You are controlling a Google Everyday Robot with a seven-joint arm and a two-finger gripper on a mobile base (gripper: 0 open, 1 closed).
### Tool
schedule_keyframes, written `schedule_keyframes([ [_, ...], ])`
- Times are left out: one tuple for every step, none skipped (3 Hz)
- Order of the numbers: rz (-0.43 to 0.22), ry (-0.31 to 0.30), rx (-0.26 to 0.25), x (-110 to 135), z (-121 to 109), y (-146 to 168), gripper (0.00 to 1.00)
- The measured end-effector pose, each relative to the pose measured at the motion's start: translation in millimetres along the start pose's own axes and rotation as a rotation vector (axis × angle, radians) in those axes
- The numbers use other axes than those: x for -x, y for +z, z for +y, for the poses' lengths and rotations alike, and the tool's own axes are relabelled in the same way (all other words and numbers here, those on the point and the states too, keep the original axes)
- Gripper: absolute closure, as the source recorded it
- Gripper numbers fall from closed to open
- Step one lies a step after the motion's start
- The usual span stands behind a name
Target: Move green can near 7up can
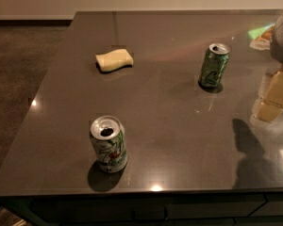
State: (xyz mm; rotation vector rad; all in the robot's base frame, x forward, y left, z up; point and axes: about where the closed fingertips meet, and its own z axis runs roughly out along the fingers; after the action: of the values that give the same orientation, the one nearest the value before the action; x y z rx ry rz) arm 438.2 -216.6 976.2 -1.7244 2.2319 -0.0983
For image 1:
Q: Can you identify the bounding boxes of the green orange snack bag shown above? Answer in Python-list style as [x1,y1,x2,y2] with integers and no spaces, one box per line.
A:
[248,24,275,51]

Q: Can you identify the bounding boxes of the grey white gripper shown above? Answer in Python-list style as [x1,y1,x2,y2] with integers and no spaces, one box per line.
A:
[257,13,283,122]

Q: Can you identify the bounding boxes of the yellow sponge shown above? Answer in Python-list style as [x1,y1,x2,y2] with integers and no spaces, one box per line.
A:
[95,49,134,73]

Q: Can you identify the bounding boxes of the green soda can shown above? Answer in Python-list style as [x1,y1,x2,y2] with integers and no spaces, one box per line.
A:
[198,43,230,89]

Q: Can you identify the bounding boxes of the white green 7up can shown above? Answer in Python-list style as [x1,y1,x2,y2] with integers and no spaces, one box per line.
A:
[90,116,127,173]

